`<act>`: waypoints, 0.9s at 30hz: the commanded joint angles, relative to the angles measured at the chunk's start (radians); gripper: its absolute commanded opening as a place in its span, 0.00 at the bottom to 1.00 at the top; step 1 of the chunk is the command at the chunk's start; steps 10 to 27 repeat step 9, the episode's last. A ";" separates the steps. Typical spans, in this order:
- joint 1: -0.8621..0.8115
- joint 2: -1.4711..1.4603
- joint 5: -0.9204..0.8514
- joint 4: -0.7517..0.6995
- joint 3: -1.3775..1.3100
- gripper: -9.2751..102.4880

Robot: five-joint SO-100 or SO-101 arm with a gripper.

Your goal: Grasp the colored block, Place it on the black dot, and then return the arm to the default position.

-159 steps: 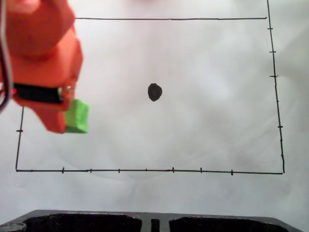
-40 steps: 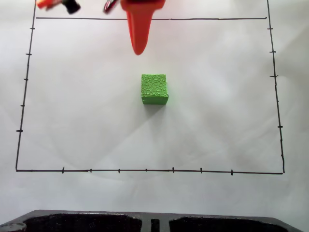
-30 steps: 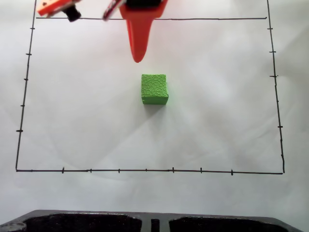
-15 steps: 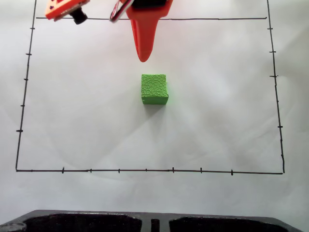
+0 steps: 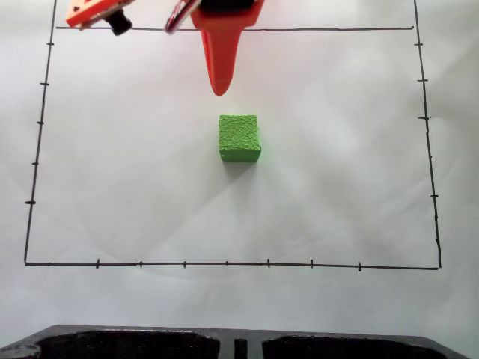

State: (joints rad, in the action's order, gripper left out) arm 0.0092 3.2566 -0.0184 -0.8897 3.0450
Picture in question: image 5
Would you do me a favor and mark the black plastic tray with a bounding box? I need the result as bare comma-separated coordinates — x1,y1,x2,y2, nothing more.
0,324,479,359

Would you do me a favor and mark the white red black cable bundle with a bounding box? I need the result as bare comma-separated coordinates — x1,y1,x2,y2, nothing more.
164,0,202,35

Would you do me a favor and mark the black camera on orange mount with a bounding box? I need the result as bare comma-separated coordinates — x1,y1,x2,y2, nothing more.
65,0,132,37

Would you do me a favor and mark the green textured foam block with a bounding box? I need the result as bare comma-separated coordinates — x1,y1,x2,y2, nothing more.
218,114,262,163

